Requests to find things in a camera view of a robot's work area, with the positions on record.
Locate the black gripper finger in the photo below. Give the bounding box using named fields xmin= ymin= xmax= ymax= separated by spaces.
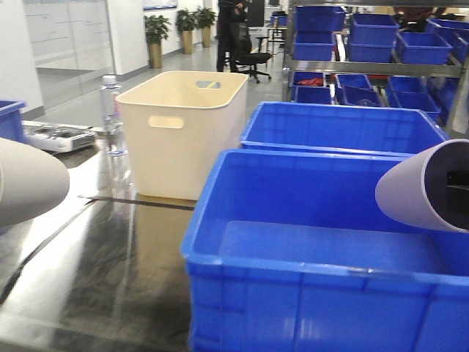
xmin=446 ymin=170 xmax=468 ymax=202

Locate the lavender cup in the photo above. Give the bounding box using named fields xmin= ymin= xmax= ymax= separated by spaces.
xmin=375 ymin=139 xmax=468 ymax=233

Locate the beige cup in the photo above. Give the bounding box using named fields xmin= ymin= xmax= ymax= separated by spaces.
xmin=1 ymin=139 xmax=70 ymax=227

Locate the blue plastic bin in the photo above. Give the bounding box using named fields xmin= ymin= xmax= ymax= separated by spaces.
xmin=181 ymin=149 xmax=468 ymax=351
xmin=240 ymin=101 xmax=448 ymax=157

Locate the near blue plastic bin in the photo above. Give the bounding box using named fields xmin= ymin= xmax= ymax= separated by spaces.
xmin=181 ymin=149 xmax=468 ymax=351

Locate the cream plastic bin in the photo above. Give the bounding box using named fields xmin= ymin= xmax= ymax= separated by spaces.
xmin=116 ymin=70 xmax=248 ymax=200

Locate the blue bin at left edge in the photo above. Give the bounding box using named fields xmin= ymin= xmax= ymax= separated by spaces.
xmin=0 ymin=100 xmax=26 ymax=143

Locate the metal shelf with blue bins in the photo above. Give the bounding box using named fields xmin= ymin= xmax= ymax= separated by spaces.
xmin=281 ymin=1 xmax=468 ymax=138

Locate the black office chair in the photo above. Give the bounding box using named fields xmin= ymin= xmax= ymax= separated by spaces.
xmin=232 ymin=22 xmax=272 ymax=84

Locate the standing person in black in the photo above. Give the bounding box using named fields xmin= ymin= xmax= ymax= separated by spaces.
xmin=216 ymin=1 xmax=247 ymax=73

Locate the potted plant gold pot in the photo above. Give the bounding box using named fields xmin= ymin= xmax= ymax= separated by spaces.
xmin=144 ymin=15 xmax=171 ymax=69

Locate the clear water bottle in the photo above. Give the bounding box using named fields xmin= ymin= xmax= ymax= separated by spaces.
xmin=99 ymin=75 xmax=128 ymax=157

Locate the white device on table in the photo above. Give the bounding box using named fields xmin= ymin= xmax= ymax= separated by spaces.
xmin=22 ymin=122 xmax=97 ymax=153

